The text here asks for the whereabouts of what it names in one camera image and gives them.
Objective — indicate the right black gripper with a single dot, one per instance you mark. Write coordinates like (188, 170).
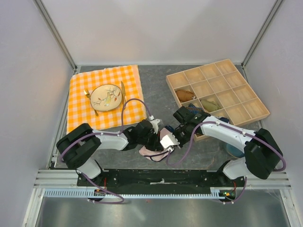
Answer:
(181, 142)

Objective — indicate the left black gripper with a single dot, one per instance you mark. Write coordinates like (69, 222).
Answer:
(156, 146)

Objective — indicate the pink underwear navy trim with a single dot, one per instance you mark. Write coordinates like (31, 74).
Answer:
(157, 156)

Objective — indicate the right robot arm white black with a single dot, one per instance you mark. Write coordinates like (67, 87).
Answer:
(262, 155)

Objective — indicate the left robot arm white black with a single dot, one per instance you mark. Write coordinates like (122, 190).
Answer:
(77, 147)

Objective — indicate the striped rolled sock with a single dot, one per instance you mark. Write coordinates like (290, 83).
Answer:
(193, 109)

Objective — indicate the brown rolled cloth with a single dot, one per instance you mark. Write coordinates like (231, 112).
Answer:
(185, 95)

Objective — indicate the olive rolled cloth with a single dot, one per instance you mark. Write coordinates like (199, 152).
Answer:
(209, 106)

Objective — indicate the navy rolled cloth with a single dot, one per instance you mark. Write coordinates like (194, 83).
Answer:
(224, 119)

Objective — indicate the blue ceramic bowl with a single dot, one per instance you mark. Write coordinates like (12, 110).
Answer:
(234, 152)

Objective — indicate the wooden compartment tray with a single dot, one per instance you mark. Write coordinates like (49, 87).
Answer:
(222, 83)

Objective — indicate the orange white checkered cloth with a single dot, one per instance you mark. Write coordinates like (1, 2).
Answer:
(79, 109)

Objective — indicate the gold knife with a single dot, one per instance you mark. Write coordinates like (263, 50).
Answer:
(123, 94)

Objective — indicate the beige floral plate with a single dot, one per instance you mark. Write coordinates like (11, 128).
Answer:
(106, 97)

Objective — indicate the gold fork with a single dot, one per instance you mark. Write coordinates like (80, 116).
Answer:
(87, 94)

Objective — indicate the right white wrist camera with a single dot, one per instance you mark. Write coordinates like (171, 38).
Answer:
(169, 142)

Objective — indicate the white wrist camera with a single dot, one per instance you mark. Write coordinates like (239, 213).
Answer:
(157, 124)
(169, 142)

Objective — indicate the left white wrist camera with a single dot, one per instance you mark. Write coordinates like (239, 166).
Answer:
(157, 124)

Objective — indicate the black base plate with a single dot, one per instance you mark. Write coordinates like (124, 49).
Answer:
(163, 182)

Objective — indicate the white slotted cable duct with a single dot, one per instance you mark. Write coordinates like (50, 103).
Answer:
(94, 193)

